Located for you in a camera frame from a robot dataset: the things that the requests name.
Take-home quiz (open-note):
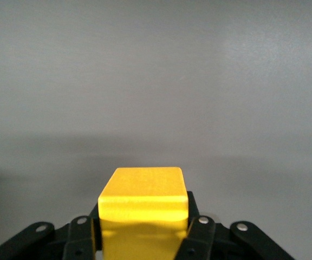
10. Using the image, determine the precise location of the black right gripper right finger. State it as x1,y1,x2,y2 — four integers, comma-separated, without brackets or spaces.
177,191,295,260

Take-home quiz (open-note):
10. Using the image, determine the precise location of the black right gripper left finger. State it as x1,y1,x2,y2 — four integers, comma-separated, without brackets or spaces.
0,202,103,260

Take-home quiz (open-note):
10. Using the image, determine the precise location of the yellow wooden cube block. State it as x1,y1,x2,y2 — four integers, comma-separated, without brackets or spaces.
97,166,189,260

